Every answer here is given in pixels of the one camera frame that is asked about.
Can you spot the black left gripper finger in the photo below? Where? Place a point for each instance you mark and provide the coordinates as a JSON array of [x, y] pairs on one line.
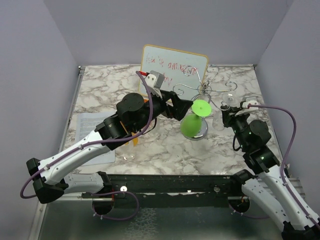
[[176, 100], [180, 108]]

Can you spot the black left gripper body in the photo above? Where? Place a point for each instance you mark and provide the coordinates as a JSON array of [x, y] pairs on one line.
[[159, 106]]

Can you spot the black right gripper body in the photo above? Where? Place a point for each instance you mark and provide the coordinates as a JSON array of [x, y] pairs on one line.
[[235, 121]]

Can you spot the green wine glass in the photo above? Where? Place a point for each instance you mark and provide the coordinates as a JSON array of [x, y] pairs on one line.
[[192, 123]]

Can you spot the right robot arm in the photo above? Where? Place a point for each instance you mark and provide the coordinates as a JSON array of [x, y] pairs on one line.
[[266, 183]]

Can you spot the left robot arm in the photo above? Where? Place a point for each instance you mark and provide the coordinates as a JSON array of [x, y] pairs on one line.
[[52, 178]]

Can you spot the chrome wine glass rack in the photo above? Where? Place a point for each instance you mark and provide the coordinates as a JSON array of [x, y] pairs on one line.
[[204, 91]]

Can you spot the yellow-orange wine glass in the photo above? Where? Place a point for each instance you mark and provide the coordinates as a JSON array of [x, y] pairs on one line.
[[133, 142]]

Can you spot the clear wine glass front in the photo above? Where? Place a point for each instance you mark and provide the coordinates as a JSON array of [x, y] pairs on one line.
[[128, 156]]

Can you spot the yellow framed whiteboard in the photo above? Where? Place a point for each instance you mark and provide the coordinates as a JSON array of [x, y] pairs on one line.
[[183, 71]]

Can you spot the printed paper sheet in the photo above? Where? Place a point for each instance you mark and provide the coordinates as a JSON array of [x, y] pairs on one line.
[[86, 122]]

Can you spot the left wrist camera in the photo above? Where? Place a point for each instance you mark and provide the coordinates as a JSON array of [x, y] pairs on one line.
[[154, 81]]

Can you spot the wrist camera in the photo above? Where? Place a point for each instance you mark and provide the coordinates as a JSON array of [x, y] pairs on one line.
[[154, 81], [248, 105]]

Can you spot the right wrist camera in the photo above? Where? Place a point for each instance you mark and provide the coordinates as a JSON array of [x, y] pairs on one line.
[[248, 105]]

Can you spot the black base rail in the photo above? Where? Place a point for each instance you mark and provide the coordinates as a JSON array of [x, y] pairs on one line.
[[126, 191]]

